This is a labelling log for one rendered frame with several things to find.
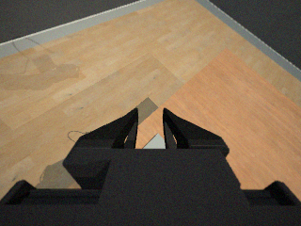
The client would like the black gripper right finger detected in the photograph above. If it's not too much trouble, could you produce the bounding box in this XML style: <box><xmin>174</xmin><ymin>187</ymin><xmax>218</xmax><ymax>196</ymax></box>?
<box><xmin>163</xmin><ymin>108</ymin><xmax>230</xmax><ymax>157</ymax></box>

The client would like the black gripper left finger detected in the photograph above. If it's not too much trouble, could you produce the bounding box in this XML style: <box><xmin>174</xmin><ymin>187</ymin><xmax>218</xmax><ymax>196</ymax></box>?
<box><xmin>72</xmin><ymin>108</ymin><xmax>138</xmax><ymax>149</ymax></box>

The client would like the grey bench mat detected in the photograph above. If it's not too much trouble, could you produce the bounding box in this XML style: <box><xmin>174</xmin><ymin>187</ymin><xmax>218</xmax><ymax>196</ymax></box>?
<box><xmin>143</xmin><ymin>134</ymin><xmax>166</xmax><ymax>149</ymax></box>

